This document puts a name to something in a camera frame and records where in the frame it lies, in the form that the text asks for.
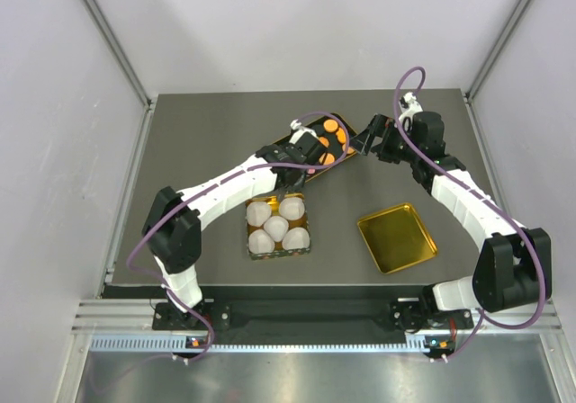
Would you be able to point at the white paper cup bottom-right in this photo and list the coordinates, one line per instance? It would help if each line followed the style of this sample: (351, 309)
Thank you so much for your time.
(296, 238)

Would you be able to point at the orange round cookie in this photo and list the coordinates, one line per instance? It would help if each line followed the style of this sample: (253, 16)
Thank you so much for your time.
(326, 159)
(330, 125)

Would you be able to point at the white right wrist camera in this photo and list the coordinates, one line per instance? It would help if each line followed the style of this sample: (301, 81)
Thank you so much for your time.
(409, 107)

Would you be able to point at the white paper cup top-left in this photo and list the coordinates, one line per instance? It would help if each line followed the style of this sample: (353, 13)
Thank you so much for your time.
(257, 213)

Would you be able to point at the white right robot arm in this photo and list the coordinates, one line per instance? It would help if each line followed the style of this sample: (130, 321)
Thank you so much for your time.
(514, 267)

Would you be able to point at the orange bear cookie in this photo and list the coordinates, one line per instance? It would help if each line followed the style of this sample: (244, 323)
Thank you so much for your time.
(341, 136)

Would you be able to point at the gold tin lid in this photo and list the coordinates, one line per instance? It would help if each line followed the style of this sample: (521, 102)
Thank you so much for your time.
(397, 238)

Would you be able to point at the aluminium slotted cable rail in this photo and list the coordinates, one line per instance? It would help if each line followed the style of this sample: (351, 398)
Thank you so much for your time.
(181, 344)

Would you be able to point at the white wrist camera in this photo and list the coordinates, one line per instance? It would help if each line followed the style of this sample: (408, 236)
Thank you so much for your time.
(409, 107)
(298, 130)

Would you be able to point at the white paper cup top-right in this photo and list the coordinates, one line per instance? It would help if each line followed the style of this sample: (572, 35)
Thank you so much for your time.
(292, 208)

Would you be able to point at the black gold-rimmed cookie tray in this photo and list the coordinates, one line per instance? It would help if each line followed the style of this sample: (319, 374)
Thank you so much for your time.
(335, 147)

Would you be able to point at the orange round cookie centre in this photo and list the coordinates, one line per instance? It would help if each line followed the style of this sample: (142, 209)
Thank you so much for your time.
(326, 159)

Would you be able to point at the green and orange cookie pair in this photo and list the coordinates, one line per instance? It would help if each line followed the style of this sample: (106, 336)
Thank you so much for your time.
(323, 142)

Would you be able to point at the square green cookie tin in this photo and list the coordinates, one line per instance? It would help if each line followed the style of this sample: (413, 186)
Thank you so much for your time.
(279, 252)

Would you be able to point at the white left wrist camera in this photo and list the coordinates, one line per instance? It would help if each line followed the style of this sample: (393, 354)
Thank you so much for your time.
(298, 130)

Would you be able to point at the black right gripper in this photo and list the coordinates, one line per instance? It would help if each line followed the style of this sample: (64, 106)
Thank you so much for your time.
(379, 127)

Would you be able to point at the orange round cookie top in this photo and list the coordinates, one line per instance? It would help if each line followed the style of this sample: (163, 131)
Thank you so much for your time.
(330, 125)

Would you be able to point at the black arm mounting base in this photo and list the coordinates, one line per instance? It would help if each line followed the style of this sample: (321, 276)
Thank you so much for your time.
(307, 314)

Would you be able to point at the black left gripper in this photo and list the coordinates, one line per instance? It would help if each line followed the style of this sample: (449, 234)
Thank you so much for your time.
(298, 189)

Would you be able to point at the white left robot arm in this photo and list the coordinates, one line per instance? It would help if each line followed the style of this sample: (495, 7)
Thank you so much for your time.
(176, 220)

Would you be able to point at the white paper cup bottom-left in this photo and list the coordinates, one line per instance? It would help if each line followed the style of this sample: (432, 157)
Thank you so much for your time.
(259, 243)

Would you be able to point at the white paper cup centre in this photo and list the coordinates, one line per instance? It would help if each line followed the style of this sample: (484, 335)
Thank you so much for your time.
(276, 227)

